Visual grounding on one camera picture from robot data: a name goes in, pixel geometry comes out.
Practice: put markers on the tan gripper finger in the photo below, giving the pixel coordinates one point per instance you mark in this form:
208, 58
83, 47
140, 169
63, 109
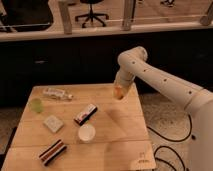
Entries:
125, 91

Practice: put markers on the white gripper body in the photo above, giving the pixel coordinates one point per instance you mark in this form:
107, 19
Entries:
124, 78

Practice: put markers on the small orange apple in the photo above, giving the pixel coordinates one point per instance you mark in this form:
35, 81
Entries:
118, 93

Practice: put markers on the white paper cup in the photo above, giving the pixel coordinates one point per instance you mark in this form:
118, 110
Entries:
86, 133

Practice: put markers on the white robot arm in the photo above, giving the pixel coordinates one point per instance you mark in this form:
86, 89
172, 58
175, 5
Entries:
194, 99

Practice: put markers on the green plastic cup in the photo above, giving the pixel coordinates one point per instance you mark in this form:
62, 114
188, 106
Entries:
36, 105

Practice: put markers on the black white rectangular box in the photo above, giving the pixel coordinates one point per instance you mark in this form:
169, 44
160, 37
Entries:
85, 114

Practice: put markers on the wooden folding table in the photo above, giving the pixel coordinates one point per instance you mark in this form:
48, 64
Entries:
121, 142

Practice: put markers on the clear plastic bottle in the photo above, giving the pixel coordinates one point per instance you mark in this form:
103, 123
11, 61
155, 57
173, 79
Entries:
57, 94

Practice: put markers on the black office chair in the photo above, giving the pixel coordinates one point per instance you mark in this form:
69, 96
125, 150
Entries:
91, 15

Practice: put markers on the pale square sponge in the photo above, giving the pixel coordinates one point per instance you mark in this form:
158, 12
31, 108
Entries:
53, 123

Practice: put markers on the striped brown black box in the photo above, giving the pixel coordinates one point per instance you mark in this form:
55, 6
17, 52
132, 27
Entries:
52, 152

